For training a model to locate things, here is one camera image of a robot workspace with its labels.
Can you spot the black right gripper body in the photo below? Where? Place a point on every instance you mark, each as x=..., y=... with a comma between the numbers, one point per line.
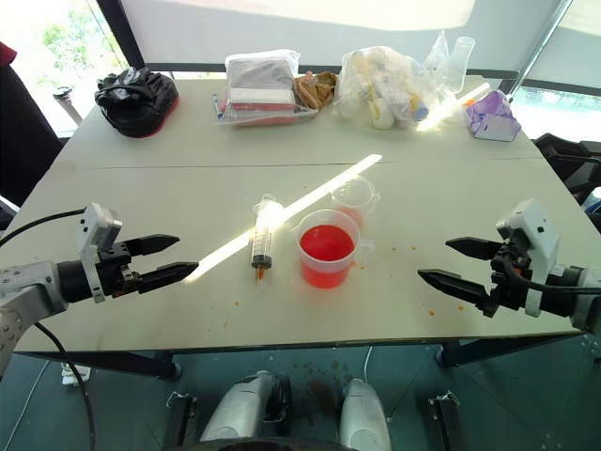
x=509, y=277

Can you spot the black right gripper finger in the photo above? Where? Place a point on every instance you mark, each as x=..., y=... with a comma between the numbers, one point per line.
x=474, y=247
x=451, y=283

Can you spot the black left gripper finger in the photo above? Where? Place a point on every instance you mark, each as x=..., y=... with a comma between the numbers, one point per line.
x=169, y=275
x=155, y=244

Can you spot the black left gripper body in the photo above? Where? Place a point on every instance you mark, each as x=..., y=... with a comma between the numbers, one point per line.
x=115, y=272

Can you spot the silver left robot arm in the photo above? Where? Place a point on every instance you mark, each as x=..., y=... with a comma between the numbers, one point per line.
x=28, y=284

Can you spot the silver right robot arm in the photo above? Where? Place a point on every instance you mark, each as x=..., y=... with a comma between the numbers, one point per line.
x=584, y=305

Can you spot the clear plastic syringe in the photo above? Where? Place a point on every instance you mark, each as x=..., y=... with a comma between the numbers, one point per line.
x=264, y=235

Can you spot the beaker with red liquid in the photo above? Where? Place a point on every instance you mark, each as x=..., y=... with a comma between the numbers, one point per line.
x=326, y=253

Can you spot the clear plastic beaker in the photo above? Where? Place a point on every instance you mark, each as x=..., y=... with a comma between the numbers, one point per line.
x=354, y=197

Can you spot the white power strip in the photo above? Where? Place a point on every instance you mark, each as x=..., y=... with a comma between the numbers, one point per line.
x=75, y=373

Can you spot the black chair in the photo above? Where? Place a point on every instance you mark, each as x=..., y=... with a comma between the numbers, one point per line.
x=570, y=160

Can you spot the purple and white pack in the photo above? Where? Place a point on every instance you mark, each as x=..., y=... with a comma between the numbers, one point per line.
x=493, y=115

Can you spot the black crumpled bag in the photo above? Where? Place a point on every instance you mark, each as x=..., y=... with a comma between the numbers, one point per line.
x=134, y=101

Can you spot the silver left robot leg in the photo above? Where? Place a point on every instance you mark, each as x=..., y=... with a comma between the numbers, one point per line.
x=239, y=409

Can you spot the silver robot leg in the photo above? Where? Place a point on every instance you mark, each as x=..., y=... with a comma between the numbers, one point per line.
x=239, y=409
x=364, y=413

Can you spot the silver right robot leg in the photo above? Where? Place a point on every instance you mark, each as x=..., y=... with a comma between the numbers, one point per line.
x=364, y=413

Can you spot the dark chair with red top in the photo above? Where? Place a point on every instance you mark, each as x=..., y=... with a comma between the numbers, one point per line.
x=23, y=141

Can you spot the clear plastic tray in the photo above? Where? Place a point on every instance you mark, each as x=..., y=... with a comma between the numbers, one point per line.
x=263, y=117

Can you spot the white and pink box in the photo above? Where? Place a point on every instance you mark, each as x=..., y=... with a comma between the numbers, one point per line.
x=260, y=97

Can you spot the clear plastic flask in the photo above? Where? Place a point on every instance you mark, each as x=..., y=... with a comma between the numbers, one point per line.
x=457, y=63

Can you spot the clear bag of small items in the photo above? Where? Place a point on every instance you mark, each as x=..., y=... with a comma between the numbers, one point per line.
x=375, y=89

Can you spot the empty clear plastic bag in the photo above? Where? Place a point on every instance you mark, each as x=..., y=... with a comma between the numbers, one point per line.
x=436, y=61

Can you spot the grey cloth in plastic bag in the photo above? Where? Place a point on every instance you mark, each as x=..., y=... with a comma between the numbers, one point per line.
x=260, y=70

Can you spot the brown crumpled wrapper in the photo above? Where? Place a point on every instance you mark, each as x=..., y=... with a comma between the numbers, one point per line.
x=315, y=89

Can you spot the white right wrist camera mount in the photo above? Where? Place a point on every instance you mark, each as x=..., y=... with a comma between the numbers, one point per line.
x=540, y=239

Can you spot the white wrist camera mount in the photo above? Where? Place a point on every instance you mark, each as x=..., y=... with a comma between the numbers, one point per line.
x=96, y=225
x=540, y=239

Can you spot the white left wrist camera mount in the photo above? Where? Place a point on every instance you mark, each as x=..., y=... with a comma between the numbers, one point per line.
x=96, y=225

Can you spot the dark blue table frame leg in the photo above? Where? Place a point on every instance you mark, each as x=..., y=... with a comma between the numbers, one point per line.
x=497, y=350
x=117, y=362

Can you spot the black metal floor bracket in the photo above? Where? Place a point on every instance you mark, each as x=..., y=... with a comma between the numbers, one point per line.
x=443, y=418
x=183, y=415

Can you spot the grey metal post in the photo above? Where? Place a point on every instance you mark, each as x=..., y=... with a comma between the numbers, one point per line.
x=66, y=103

